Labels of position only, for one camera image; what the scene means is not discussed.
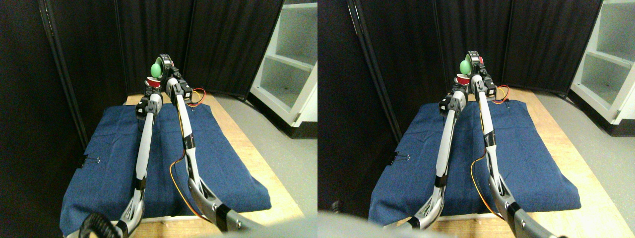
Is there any white shelf unit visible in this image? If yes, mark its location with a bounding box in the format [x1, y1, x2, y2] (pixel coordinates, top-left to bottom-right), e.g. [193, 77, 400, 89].
[570, 0, 635, 138]
[249, 4, 318, 128]

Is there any dark blue cloth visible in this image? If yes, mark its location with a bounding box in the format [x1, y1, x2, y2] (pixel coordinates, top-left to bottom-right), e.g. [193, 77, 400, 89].
[369, 101, 581, 227]
[60, 103, 272, 236]

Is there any black curtain stand pole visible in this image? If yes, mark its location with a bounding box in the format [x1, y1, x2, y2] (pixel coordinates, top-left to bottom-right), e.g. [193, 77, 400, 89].
[40, 0, 90, 149]
[346, 0, 403, 143]

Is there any orange wire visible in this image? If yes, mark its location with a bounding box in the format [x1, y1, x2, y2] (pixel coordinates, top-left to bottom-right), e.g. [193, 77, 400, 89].
[170, 151, 209, 222]
[470, 151, 503, 220]

